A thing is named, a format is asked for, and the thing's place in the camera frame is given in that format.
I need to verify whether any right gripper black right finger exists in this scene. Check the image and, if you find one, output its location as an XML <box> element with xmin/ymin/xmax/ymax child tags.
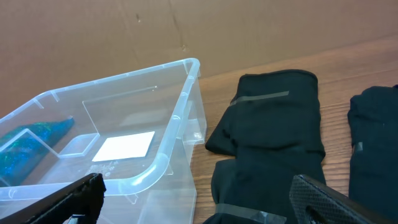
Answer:
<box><xmin>289</xmin><ymin>174</ymin><xmax>394</xmax><ymax>224</ymax></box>

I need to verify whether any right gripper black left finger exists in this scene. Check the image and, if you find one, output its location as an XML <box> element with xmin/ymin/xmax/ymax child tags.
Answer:
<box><xmin>1</xmin><ymin>173</ymin><xmax>106</xmax><ymax>224</ymax></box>

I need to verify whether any blue sparkly cloth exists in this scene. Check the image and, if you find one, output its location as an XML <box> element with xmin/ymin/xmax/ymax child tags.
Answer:
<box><xmin>1</xmin><ymin>117</ymin><xmax>75</xmax><ymax>187</ymax></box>

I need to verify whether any white label in bin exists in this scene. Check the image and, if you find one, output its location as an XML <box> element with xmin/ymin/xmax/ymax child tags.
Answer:
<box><xmin>92</xmin><ymin>131</ymin><xmax>155</xmax><ymax>162</ymax></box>

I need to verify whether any clear plastic storage bin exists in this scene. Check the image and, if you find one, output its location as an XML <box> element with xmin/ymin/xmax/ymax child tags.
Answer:
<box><xmin>1</xmin><ymin>58</ymin><xmax>207</xmax><ymax>223</ymax></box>

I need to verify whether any small black folded cloth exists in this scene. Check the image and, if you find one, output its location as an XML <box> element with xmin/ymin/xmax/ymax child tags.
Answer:
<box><xmin>348</xmin><ymin>85</ymin><xmax>397</xmax><ymax>222</ymax></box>

